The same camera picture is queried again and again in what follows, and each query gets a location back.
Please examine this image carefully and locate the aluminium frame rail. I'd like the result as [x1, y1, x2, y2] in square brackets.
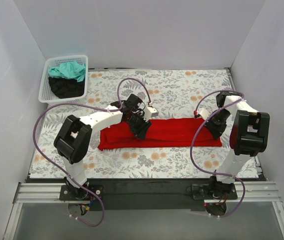
[14, 181, 281, 203]

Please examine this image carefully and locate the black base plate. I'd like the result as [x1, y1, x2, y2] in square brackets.
[59, 177, 238, 211]

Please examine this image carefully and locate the red t shirt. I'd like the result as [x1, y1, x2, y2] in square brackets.
[97, 117, 223, 151]

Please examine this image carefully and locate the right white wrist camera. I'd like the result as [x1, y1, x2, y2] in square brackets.
[194, 108, 210, 121]

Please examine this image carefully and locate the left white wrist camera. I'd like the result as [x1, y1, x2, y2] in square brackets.
[144, 106, 159, 121]

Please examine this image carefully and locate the teal t shirt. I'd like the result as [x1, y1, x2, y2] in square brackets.
[48, 61, 86, 83]

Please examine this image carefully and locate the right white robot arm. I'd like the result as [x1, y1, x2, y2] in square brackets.
[205, 91, 270, 199]

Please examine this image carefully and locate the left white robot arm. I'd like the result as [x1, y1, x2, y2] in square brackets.
[53, 94, 158, 200]

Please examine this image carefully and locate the white plastic laundry basket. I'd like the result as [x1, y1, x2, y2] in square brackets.
[38, 55, 88, 105]

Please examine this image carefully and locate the floral table cloth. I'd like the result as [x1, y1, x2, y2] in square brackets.
[29, 69, 267, 179]

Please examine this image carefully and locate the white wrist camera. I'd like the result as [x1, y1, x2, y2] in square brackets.
[144, 106, 159, 121]
[194, 108, 210, 121]

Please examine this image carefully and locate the black t shirt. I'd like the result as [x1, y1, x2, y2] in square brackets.
[48, 77, 85, 99]

